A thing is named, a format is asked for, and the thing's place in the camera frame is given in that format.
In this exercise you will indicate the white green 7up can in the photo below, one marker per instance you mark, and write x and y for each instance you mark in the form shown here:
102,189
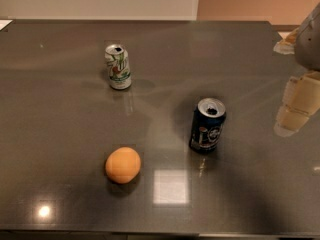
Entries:
117,65

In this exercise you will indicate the orange fruit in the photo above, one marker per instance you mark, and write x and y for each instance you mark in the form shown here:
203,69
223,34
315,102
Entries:
123,165

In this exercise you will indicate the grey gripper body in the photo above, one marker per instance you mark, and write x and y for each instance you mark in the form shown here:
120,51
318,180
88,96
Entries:
309,47

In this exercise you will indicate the dark blue pepsi can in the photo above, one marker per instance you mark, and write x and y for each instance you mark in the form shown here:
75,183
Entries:
208,120

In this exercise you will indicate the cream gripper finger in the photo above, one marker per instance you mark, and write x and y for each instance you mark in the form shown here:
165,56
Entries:
286,46
301,100

